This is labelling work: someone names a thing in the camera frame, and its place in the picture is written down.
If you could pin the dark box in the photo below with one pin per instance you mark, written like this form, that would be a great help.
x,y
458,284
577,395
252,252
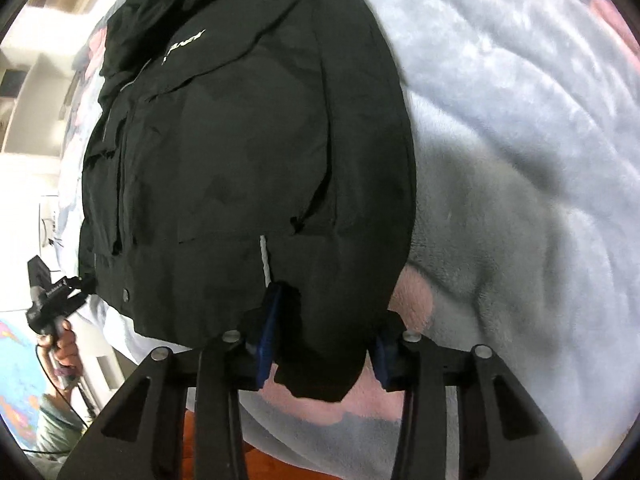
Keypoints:
x,y
11,84

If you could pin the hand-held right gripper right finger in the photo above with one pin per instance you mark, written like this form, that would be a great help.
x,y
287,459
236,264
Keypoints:
x,y
386,355

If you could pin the person's left forearm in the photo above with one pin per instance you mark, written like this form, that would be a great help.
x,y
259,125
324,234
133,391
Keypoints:
x,y
57,425

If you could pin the white wall shelf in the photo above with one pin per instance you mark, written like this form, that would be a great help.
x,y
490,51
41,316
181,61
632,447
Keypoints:
x,y
45,85

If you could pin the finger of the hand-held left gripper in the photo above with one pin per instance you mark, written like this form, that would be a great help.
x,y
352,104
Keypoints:
x,y
80,281
79,301

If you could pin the person's left hand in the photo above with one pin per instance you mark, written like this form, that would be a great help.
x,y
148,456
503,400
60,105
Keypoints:
x,y
65,350

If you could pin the grey pink floral blanket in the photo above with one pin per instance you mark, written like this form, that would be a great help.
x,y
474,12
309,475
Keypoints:
x,y
500,110

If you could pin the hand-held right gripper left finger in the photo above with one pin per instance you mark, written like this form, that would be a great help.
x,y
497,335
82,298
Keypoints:
x,y
267,340

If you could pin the black hooded jacket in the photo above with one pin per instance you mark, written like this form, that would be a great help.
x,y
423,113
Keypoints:
x,y
225,160

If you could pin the colourful wall map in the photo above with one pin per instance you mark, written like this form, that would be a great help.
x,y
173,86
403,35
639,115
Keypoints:
x,y
17,390

